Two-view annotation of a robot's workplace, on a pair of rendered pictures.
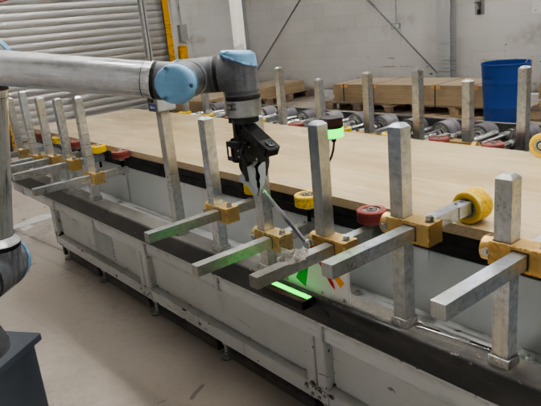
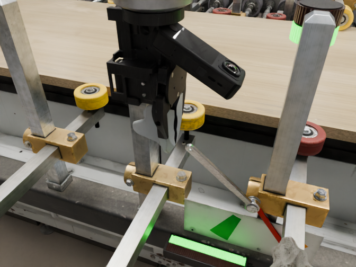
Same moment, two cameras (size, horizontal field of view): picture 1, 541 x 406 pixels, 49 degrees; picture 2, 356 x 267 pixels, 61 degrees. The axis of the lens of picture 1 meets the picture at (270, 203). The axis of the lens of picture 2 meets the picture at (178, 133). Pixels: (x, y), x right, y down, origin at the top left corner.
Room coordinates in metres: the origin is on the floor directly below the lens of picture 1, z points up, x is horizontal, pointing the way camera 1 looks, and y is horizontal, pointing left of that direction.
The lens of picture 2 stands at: (1.21, 0.21, 1.27)
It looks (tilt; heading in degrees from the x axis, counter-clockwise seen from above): 37 degrees down; 328
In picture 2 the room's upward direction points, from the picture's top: straight up
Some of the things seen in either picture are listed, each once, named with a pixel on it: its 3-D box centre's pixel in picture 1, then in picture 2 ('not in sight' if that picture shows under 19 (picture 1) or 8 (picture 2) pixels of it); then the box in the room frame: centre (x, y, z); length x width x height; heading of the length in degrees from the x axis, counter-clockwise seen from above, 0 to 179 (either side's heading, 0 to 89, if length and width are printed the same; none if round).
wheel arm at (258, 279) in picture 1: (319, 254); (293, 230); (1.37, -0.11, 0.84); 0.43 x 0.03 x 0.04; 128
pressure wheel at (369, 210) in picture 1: (372, 227); (299, 150); (1.49, -0.27, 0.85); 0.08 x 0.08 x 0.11
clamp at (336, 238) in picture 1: (332, 244); (285, 197); (1.42, -0.15, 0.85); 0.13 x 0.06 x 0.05; 38
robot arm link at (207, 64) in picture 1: (195, 76); not in sight; (1.54, 0.16, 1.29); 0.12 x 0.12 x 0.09; 81
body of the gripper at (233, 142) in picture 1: (245, 139); (150, 55); (1.54, 0.05, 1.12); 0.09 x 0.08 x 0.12; 38
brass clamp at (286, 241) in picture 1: (271, 238); (157, 180); (1.62, 0.01, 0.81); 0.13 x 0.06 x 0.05; 38
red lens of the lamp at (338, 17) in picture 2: (331, 122); (318, 12); (1.47, -0.17, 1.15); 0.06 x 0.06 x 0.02
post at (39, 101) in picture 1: (47, 143); not in sight; (3.01, 1.10, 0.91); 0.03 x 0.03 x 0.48; 38
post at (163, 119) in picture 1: (171, 173); not in sight; (2.04, 0.34, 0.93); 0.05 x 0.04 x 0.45; 38
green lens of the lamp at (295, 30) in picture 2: (331, 131); (313, 32); (1.47, -0.17, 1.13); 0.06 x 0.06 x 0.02
